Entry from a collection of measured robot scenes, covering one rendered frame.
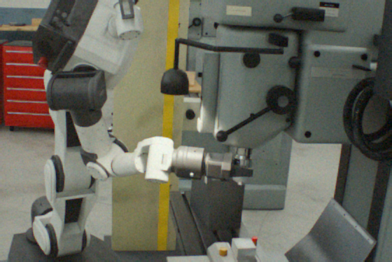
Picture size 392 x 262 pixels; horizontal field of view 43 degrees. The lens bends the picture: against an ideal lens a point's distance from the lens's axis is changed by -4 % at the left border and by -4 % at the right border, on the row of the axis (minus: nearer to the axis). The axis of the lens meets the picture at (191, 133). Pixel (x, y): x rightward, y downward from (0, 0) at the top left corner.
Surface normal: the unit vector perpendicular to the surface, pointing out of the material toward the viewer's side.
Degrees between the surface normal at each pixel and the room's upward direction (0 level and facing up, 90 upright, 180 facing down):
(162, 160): 59
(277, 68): 90
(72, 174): 81
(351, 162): 90
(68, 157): 95
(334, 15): 90
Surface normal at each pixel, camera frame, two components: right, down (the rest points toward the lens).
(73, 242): 0.48, 0.49
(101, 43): 0.48, -0.27
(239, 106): -0.15, 0.26
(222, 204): 0.29, 0.28
